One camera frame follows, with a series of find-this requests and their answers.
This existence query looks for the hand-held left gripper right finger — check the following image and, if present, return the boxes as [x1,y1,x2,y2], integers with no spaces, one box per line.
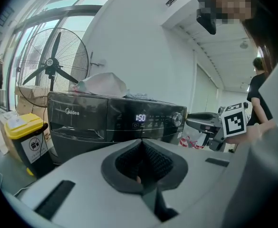
[142,138,233,215]

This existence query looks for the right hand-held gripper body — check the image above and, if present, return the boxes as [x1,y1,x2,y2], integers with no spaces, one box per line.
[200,102,248,152]

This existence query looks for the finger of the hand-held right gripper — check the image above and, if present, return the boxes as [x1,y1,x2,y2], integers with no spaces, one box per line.
[185,112,221,128]

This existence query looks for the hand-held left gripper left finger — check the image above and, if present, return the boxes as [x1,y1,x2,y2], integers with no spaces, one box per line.
[21,138,162,228]

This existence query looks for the brushed silver metal control knob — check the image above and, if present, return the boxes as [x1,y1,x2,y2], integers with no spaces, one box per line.
[172,112,184,128]

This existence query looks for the black washing machine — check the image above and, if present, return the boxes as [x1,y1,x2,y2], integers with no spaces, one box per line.
[47,91,188,164]

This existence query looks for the person's right forearm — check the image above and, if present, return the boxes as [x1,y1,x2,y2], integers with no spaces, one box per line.
[226,121,278,145]

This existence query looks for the checkered cloth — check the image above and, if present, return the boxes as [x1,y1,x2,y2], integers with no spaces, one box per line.
[126,93,159,102]

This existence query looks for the yellow and black toolbox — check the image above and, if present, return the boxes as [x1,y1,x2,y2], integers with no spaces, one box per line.
[4,113,57,178]

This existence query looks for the plain brown cardboard box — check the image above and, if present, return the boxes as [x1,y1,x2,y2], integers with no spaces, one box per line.
[14,85,49,115]

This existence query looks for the person's head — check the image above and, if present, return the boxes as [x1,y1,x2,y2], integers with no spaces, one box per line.
[198,0,256,25]

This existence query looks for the black framed glass window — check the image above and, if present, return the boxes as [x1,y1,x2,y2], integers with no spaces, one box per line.
[0,0,111,114]

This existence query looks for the black head-worn camera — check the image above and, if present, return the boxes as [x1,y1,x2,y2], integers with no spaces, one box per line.
[196,8,217,36]

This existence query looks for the black pedestal fan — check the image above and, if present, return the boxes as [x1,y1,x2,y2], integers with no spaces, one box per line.
[16,27,90,109]

